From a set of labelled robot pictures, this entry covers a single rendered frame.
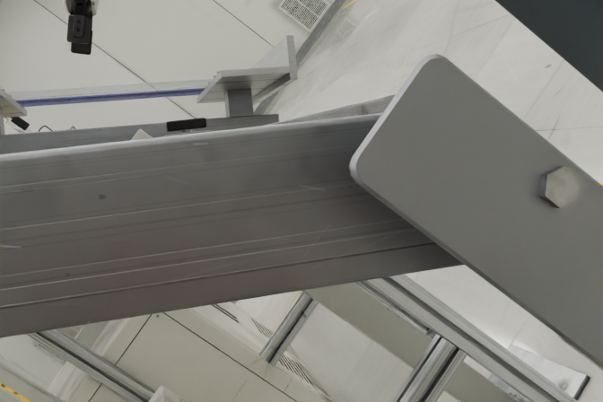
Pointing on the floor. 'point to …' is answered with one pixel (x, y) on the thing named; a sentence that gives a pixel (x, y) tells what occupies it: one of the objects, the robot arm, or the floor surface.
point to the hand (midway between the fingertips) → (79, 42)
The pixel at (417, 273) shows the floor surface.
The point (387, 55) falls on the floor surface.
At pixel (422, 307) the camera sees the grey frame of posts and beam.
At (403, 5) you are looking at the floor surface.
